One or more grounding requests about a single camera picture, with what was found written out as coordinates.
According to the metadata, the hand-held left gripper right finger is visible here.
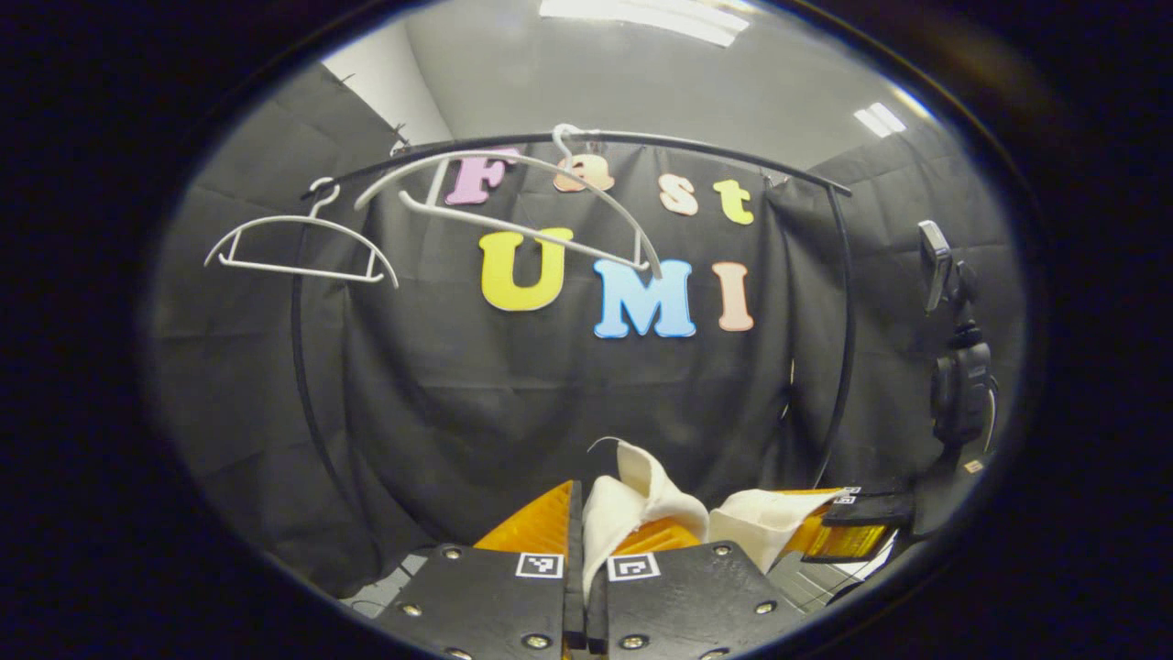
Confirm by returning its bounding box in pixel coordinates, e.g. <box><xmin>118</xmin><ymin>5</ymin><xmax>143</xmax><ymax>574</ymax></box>
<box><xmin>586</xmin><ymin>518</ymin><xmax>807</xmax><ymax>660</ymax></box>

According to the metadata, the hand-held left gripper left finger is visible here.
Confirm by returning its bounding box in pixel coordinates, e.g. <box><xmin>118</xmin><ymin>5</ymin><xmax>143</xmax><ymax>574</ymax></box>
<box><xmin>374</xmin><ymin>478</ymin><xmax>587</xmax><ymax>660</ymax></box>

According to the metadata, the cream shirt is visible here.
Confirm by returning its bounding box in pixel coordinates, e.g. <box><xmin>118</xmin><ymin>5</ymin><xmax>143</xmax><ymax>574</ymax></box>
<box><xmin>582</xmin><ymin>438</ymin><xmax>849</xmax><ymax>601</ymax></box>

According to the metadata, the white clothes hanger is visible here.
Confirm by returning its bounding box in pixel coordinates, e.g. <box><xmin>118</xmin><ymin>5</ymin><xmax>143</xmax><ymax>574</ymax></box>
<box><xmin>354</xmin><ymin>123</ymin><xmax>664</xmax><ymax>281</ymax></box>
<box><xmin>203</xmin><ymin>178</ymin><xmax>400</xmax><ymax>290</ymax></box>

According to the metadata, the black clothes rack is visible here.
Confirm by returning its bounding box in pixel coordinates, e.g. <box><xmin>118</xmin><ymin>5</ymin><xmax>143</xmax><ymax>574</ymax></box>
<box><xmin>291</xmin><ymin>128</ymin><xmax>858</xmax><ymax>588</ymax></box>

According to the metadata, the black backdrop cloth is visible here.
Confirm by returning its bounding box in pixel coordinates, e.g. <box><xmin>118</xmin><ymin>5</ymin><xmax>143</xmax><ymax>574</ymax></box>
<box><xmin>151</xmin><ymin>64</ymin><xmax>1027</xmax><ymax>597</ymax></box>

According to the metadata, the small ceiling light panel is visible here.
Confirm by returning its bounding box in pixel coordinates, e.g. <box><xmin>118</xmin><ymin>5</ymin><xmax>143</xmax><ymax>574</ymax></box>
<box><xmin>853</xmin><ymin>102</ymin><xmax>907</xmax><ymax>138</ymax></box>

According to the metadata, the large ceiling light panel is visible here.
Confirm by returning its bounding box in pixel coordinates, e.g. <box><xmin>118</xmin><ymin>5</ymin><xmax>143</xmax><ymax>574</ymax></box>
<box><xmin>539</xmin><ymin>0</ymin><xmax>751</xmax><ymax>49</ymax></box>

